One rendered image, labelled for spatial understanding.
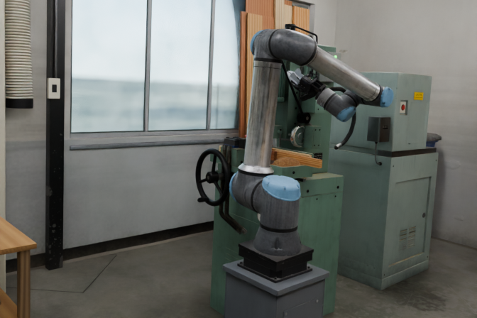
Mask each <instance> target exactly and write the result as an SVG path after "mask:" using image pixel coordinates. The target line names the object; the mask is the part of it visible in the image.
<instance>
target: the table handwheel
mask: <svg viewBox="0 0 477 318"><path fill-rule="evenodd" d="M209 154H214V158H213V164H212V171H211V172H208V173H207V174H206V178H204V179H203V180H201V169H202V163H203V161H204V159H205V158H206V157H207V156H208V155H209ZM216 157H218V158H219V159H220V161H221V164H222V165H223V168H224V173H218V172H217V171H215V167H216ZM234 174H235V173H234V172H230V169H229V164H228V163H227V160H226V158H225V157H224V155H223V154H222V153H221V152H220V151H218V150H217V149H213V148H210V149H207V150H205V151H204V152H203V153H202V154H201V155H200V157H199V159H198V161H197V166H196V173H195V177H196V183H197V189H198V191H199V194H200V196H201V197H208V196H207V195H206V194H205V192H204V189H203V187H202V183H203V182H206V181H207V182H208V183H209V184H211V183H214V185H215V186H216V188H217V189H218V191H219V194H220V195H221V197H220V198H219V199H218V200H216V201H213V200H211V199H210V198H209V201H206V203H207V204H208V205H210V206H213V207H216V206H219V205H220V204H222V203H223V202H224V201H225V200H226V198H227V197H228V195H229V183H230V181H231V178H232V176H233V175H234ZM219 180H225V186H224V191H223V192H222V191H221V188H220V186H219V185H218V181H219Z"/></svg>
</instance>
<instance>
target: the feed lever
mask: <svg viewBox="0 0 477 318"><path fill-rule="evenodd" d="M282 67H283V70H284V72H285V75H286V77H287V80H288V83H289V85H290V88H291V90H292V93H293V95H294V98H295V101H296V102H297V106H298V108H299V110H300V113H299V114H298V115H297V121H298V122H299V123H301V124H308V125H309V126H312V124H311V123H310V120H311V116H310V114H309V113H306V112H303V111H302V108H301V106H300V103H299V101H298V98H297V95H296V93H295V90H294V88H293V85H292V84H291V82H290V80H289V77H288V75H287V70H286V68H285V65H284V62H283V64H282Z"/></svg>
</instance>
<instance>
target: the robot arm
mask: <svg viewBox="0 0 477 318"><path fill-rule="evenodd" d="M250 49H251V52H252V54H253V56H254V68H253V81H252V88H251V101H250V108H249V115H248V128H247V135H246V148H245V155H244V162H243V163H242V164H241V165H240V166H239V167H238V172H237V173H235V174H234V175H233V176H232V178H231V181H230V183H229V191H230V194H231V196H232V198H233V199H234V200H235V201H236V202H238V203H239V204H240V205H241V206H244V207H246V208H248V209H251V210H253V211H255V212H257V213H259V214H260V215H261V216H260V226H259V229H258V231H257V233H256V236H255V238H254V240H253V247H254V248H255V249H256V250H257V251H260V252H261V253H264V254H268V255H272V256H292V255H295V254H297V253H299V252H300V251H301V247H302V243H301V240H300V236H299V234H298V230H297V227H298V218H299V208H300V195H301V193H300V184H299V182H298V181H296V180H294V179H292V178H291V177H286V176H282V175H281V176H278V175H274V170H273V169H272V168H271V166H270V159H271V152H272V145H273V134H274V127H275V115H276V109H277V102H278V90H279V83H280V71H281V65H282V64H283V60H287V61H290V62H293V63H295V64H296V65H299V66H305V65H306V66H308V67H310V68H312V69H313V70H315V71H317V72H318V73H320V74H321V75H324V76H325V77H327V78H329V79H330V80H332V81H334V82H335V83H337V84H339V85H341V86H342V87H344V88H346V89H347V90H346V91H345V92H344V93H343V94H342V95H341V96H339V95H338V94H336V93H335V92H333V91H332V90H331V89H330V88H326V85H325V84H323V83H322V82H320V81H319V80H318V78H319V77H318V76H317V75H315V74H314V73H313V72H312V71H309V74H307V75H306V76H305V75H302V73H301V70H300V69H299V68H297V69H296V70H295V71H294V72H293V71H287V75H288V77H289V80H290V82H291V84H292V85H293V87H294V88H295V89H296V90H298V91H299V92H302V93H303V94H302V95H301V97H300V99H301V100H302V102H303V101H306V100H308V99H311V98H312V97H315V100H317V103H318V105H320V106H321V107H322V108H324V109H325V110H327V111H328V112H329V113H330V114H332V115H333V116H335V117H336V118H337V119H338V120H340V121H341V122H346V121H348V120H349V119H350V118H351V117H352V116H353V115H354V114H355V112H356V107H357V106H358V105H359V104H364V105H370V106H379V107H382V108H383V107H389V106H390V105H391V104H392V102H393V96H394V95H393V90H392V89H391V88H389V87H382V86H381V85H379V84H378V83H376V82H373V81H372V80H370V79H368V78H367V77H365V76H364V75H362V74H361V73H359V72H357V71H356V70H354V69H353V68H351V67H349V66H348V65H346V64H345V63H343V62H342V61H340V60H338V59H337V58H335V57H334V56H332V55H330V54H329V53H327V52H326V51H324V50H322V49H321V48H319V47H318V46H317V42H316V40H314V39H313V38H311V37H309V36H308V35H305V34H303V33H300V32H297V31H293V30H289V29H265V30H261V31H258V32H257V33H256V34H255V35H254V36H253V37H252V39H251V44H250ZM312 74H314V75H315V76H316V77H314V76H312Z"/></svg>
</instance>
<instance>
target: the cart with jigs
mask: <svg viewBox="0 0 477 318"><path fill-rule="evenodd" d="M35 248H37V243H36V242H34V241H33V240H31V239H30V238H28V237H27V236H26V235H25V234H23V233H22V232H21V231H19V230H18V229H17V228H16V227H14V226H13V225H11V224H10V223H8V222H7V221H6V220H5V219H3V218H2V217H1V216H0V255H4V254H8V253H15V252H17V305H16V304H15V303H14V302H13V301H12V300H11V298H10V297H9V296H8V295H7V294H6V293H5V292H4V291H3V290H2V289H1V288H0V318H31V255H30V250H31V249H35Z"/></svg>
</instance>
